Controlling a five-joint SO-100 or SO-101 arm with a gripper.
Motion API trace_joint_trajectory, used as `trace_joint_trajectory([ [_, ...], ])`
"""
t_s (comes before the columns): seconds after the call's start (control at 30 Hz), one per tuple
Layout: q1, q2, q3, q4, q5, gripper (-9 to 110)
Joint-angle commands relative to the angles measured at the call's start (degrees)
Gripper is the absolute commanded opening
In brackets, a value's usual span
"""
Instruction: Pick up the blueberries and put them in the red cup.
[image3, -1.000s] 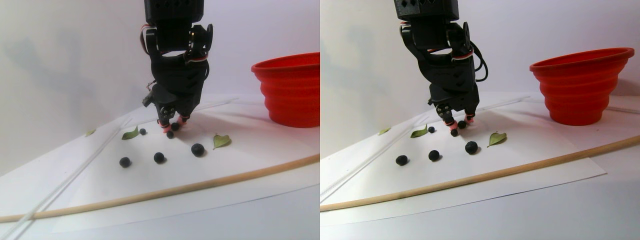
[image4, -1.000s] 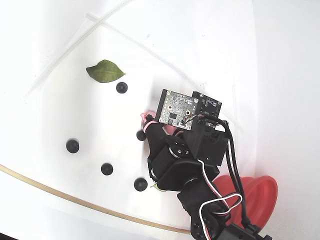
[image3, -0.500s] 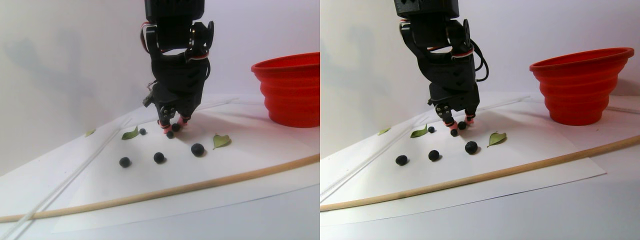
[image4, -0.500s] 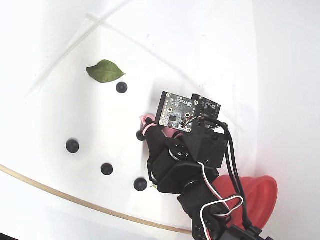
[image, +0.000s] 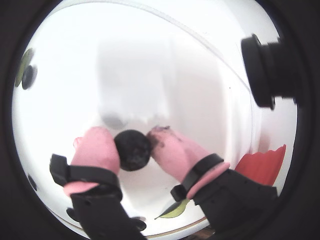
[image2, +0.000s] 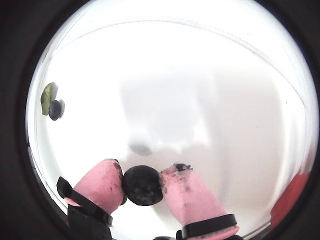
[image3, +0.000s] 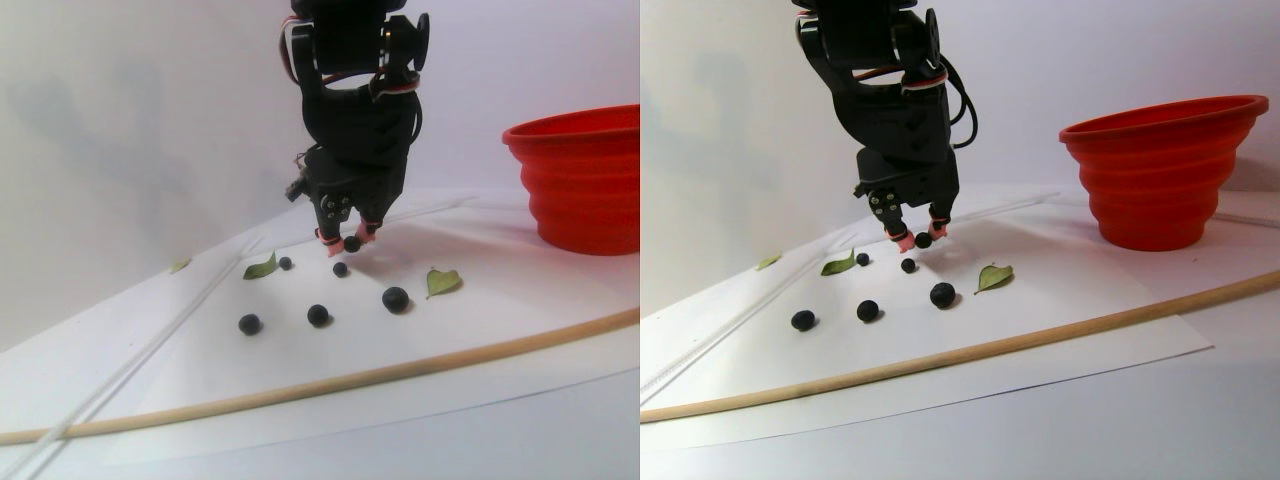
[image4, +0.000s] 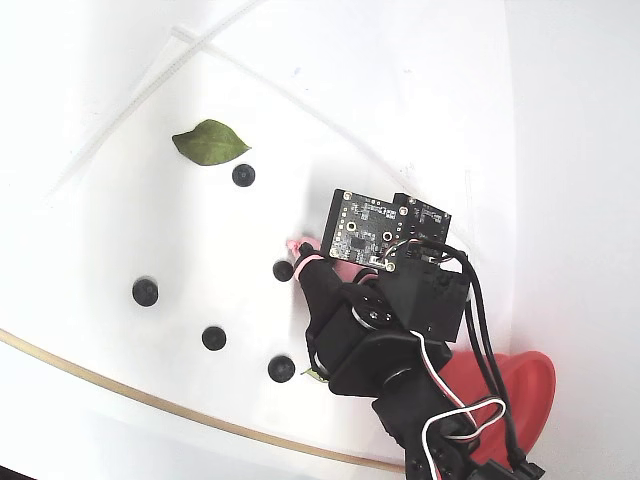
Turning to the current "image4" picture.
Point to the long wooden stick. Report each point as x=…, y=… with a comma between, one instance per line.
x=150, y=400

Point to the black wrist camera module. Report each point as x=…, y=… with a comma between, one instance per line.
x=360, y=230

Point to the small black camera board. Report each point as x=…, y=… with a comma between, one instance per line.
x=430, y=222

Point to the red collapsible silicone cup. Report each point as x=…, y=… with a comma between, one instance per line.
x=530, y=390

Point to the large dark blueberry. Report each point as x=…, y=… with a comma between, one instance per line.
x=281, y=369

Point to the thin white strip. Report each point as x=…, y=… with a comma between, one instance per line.
x=150, y=85

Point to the green leaf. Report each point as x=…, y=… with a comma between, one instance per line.
x=210, y=142
x=312, y=373

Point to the pink tipped black gripper finger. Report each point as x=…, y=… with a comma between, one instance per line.
x=347, y=270
x=320, y=287

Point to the small dark blueberry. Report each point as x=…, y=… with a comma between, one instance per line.
x=243, y=175
x=283, y=271

